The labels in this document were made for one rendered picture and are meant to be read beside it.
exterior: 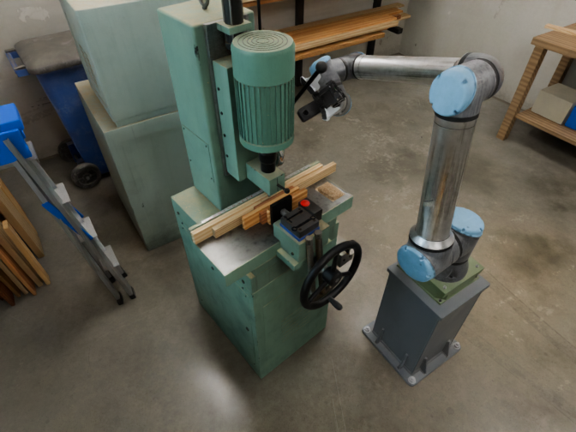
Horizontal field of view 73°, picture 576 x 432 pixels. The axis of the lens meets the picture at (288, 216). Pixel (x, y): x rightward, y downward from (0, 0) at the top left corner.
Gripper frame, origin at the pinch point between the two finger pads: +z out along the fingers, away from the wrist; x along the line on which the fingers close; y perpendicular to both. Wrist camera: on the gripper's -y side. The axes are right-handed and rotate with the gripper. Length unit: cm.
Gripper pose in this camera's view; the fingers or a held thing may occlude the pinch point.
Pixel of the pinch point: (311, 99)
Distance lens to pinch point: 125.0
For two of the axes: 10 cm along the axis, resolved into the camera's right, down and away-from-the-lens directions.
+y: 8.0, -4.7, -3.8
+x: 5.1, 8.6, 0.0
